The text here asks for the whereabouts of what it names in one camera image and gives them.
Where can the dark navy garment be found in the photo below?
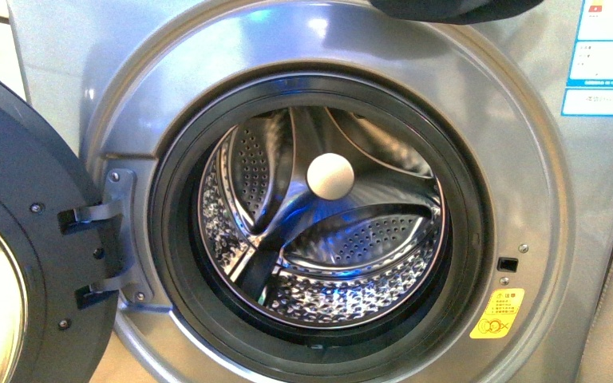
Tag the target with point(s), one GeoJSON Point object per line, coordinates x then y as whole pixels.
{"type": "Point", "coordinates": [454, 12]}

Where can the grey front-load washing machine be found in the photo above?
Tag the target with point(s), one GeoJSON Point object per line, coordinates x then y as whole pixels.
{"type": "Point", "coordinates": [324, 193]}

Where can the round washing machine door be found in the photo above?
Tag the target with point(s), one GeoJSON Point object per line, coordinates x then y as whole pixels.
{"type": "Point", "coordinates": [62, 252]}

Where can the yellow warning sticker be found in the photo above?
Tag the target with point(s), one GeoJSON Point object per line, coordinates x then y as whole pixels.
{"type": "Point", "coordinates": [499, 314]}

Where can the blue energy label sticker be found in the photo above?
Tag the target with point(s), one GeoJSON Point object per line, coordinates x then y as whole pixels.
{"type": "Point", "coordinates": [589, 87]}

